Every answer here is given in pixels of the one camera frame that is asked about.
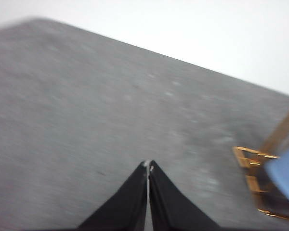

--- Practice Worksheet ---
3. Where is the gold wire cup rack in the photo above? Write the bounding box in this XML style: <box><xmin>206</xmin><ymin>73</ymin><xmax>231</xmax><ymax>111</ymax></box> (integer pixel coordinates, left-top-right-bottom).
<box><xmin>232</xmin><ymin>101</ymin><xmax>289</xmax><ymax>222</ymax></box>

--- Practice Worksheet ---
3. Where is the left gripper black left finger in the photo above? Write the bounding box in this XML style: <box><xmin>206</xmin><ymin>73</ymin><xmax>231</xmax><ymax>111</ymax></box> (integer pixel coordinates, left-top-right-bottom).
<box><xmin>78</xmin><ymin>160</ymin><xmax>149</xmax><ymax>231</ymax></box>

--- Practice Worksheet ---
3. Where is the blue ribbed plastic cup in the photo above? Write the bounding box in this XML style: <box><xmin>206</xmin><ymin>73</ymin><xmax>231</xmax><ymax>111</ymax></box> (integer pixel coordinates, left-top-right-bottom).
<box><xmin>264</xmin><ymin>146</ymin><xmax>289</xmax><ymax>208</ymax></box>

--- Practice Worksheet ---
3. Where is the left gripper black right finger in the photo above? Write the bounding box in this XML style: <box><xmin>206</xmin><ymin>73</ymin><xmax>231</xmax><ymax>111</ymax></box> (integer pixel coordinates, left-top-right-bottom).
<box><xmin>148</xmin><ymin>159</ymin><xmax>223</xmax><ymax>231</ymax></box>

